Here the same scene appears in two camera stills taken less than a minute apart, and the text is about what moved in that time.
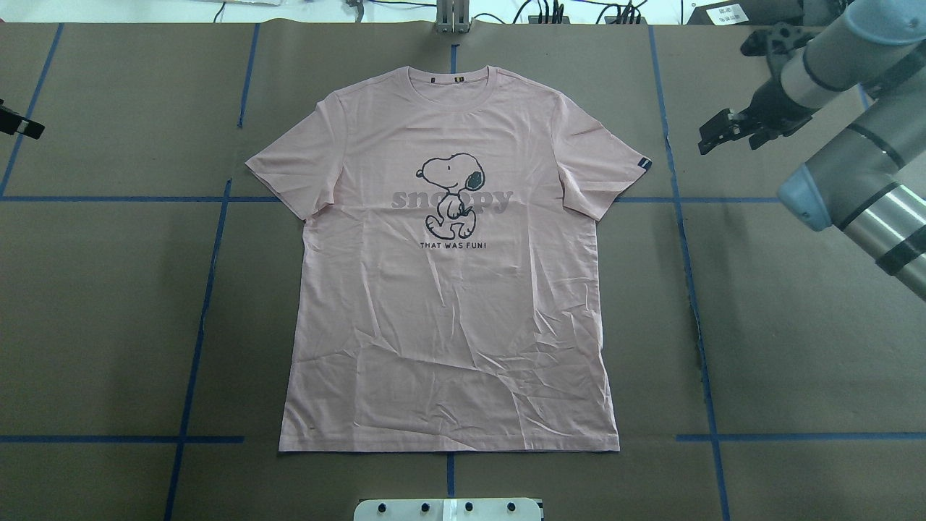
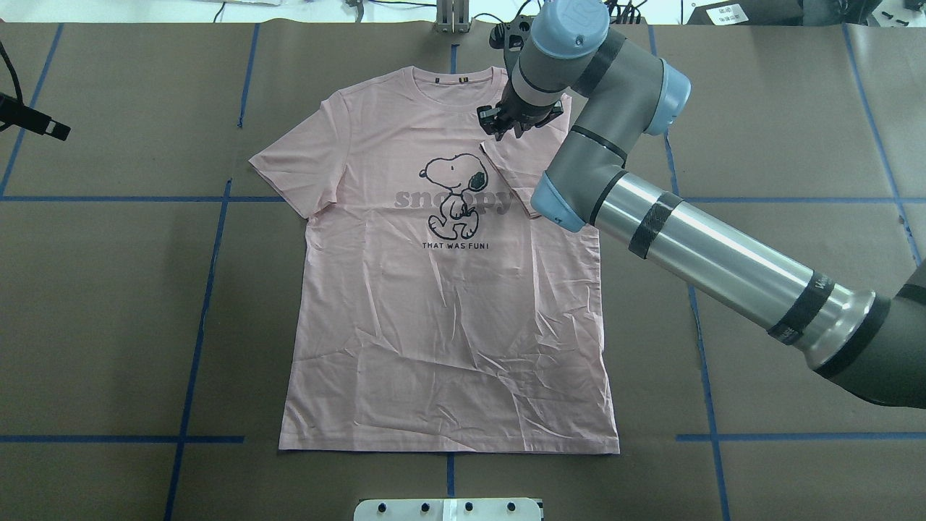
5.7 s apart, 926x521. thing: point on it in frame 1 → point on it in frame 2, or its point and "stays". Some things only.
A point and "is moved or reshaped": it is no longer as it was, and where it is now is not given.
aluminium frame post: (453, 16) stays
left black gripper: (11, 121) → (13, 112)
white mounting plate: (448, 509) stays
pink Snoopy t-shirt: (449, 295) is moved or reshaped
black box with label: (749, 12) stays
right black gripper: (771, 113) → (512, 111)
